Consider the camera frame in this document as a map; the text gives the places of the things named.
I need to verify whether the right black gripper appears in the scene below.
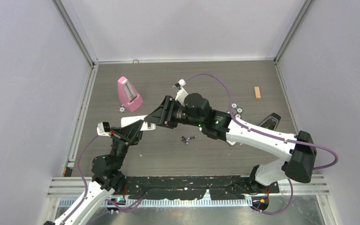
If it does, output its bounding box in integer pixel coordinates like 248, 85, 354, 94
144, 96, 203, 130

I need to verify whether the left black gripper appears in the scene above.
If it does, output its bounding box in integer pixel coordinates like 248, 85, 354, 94
109, 119, 144, 169

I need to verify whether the large white remote control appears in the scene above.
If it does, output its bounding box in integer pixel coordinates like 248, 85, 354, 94
121, 115, 156, 131

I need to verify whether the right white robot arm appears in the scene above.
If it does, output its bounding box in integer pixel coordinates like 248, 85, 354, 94
144, 93, 316, 192

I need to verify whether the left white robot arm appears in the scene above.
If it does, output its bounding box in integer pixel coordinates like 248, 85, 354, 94
44, 120, 144, 225

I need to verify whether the small white remote control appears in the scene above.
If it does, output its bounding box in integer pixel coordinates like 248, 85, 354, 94
226, 140, 236, 146

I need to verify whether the pink metronome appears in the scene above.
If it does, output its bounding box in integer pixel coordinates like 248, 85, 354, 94
117, 76, 143, 113

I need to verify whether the small wooden block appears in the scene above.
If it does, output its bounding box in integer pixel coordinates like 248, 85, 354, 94
254, 86, 261, 99

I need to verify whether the black metronome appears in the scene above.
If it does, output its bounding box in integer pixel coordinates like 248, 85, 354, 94
258, 112, 281, 131

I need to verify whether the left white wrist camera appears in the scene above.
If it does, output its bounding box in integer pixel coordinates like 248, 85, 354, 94
97, 122, 111, 136

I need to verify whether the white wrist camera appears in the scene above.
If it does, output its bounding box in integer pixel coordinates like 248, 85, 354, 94
97, 122, 111, 136
173, 79, 188, 106

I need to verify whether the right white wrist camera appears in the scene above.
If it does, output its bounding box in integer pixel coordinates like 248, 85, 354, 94
173, 79, 188, 106

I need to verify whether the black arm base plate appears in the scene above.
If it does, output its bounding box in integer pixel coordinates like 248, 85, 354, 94
113, 175, 279, 200

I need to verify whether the white slotted cable duct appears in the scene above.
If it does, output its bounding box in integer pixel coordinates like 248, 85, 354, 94
58, 196, 253, 208

